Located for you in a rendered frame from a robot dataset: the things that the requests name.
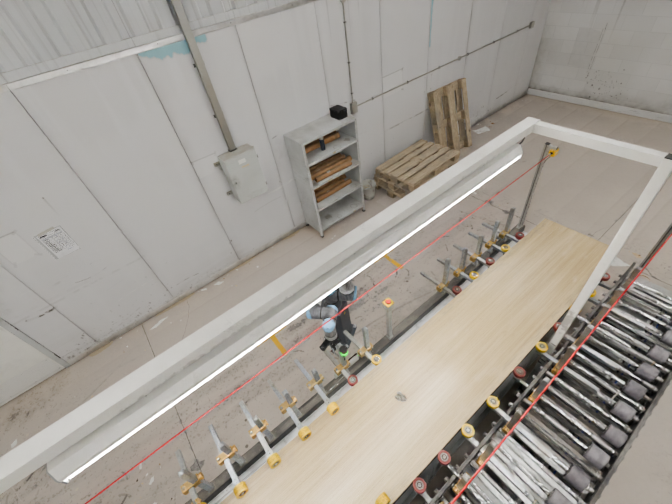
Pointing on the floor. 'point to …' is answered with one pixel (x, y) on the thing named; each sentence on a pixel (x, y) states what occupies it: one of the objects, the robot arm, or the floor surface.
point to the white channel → (137, 387)
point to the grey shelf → (344, 199)
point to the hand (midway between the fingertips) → (333, 350)
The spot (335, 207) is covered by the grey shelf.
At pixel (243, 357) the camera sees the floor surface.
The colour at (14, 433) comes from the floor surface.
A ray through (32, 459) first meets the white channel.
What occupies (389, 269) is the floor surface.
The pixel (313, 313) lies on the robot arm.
